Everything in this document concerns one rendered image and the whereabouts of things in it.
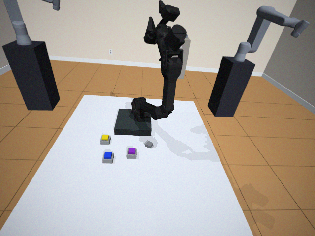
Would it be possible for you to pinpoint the yellow button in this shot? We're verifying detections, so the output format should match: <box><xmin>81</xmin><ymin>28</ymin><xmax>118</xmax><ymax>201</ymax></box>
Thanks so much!
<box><xmin>100</xmin><ymin>135</ymin><xmax>111</xmax><ymax>145</ymax></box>

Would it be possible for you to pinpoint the blue button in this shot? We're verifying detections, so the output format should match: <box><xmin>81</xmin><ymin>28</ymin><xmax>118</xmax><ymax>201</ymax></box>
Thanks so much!
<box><xmin>102</xmin><ymin>152</ymin><xmax>114</xmax><ymax>164</ymax></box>

